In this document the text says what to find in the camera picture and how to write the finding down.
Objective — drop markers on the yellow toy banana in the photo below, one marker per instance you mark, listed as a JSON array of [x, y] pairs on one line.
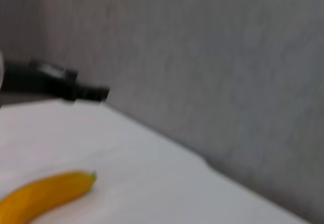
[[50, 191]]

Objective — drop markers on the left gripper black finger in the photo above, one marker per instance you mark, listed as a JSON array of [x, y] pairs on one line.
[[88, 92]]

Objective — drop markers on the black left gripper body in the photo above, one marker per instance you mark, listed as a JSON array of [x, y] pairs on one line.
[[33, 82]]

